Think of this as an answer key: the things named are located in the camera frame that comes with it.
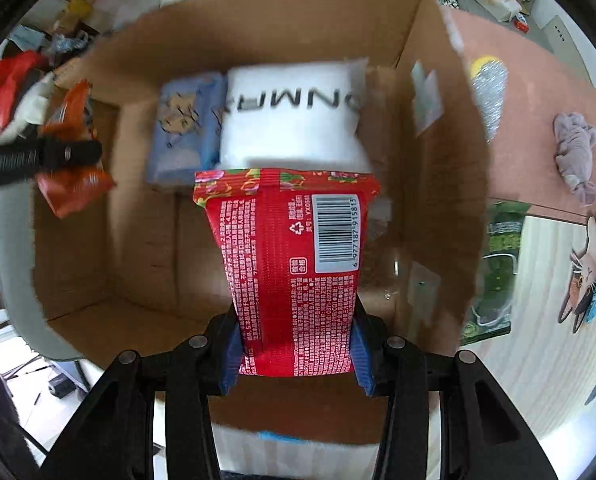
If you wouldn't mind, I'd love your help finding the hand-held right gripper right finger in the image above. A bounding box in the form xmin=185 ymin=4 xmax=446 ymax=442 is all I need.
xmin=350 ymin=294 xmax=560 ymax=480

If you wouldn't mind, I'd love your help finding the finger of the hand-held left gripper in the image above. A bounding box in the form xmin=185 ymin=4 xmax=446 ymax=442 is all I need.
xmin=0 ymin=139 xmax=103 ymax=199

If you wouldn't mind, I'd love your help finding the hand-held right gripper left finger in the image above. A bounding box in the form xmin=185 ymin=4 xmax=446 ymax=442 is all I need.
xmin=38 ymin=309 xmax=243 ymax=480

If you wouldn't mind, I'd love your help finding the orange snack packet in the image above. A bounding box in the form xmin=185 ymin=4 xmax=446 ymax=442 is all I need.
xmin=35 ymin=80 xmax=117 ymax=219

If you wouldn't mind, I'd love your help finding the red snack packet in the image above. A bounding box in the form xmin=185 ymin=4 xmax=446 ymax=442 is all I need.
xmin=193 ymin=167 xmax=381 ymax=379

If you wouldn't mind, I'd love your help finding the cardboard box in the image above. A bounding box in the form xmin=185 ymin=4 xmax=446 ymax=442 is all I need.
xmin=30 ymin=0 xmax=492 ymax=448

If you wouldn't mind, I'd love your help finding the blue printed tissue pack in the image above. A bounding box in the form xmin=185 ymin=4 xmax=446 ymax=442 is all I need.
xmin=145 ymin=72 xmax=229 ymax=192

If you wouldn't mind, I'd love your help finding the white tissue pack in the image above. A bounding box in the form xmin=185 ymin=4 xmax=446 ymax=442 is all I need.
xmin=218 ymin=57 xmax=375 ymax=173

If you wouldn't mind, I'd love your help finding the red plastic bag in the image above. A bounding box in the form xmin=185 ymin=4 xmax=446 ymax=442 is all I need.
xmin=0 ymin=52 xmax=47 ymax=149

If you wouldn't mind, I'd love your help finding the green packet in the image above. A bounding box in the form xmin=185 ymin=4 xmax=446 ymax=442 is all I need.
xmin=460 ymin=200 xmax=532 ymax=346

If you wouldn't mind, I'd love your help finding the cat printed pouch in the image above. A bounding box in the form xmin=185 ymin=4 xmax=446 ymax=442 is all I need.
xmin=558 ymin=215 xmax=596 ymax=334

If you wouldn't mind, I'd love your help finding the purple cloth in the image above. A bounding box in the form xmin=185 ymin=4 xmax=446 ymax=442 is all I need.
xmin=552 ymin=112 xmax=596 ymax=206

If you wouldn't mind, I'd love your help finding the silver glitter heart pouch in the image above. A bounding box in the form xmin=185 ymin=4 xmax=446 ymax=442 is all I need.
xmin=470 ymin=55 xmax=509 ymax=144

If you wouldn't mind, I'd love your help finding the pink mat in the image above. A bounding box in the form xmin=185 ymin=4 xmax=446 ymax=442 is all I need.
xmin=447 ymin=7 xmax=596 ymax=222

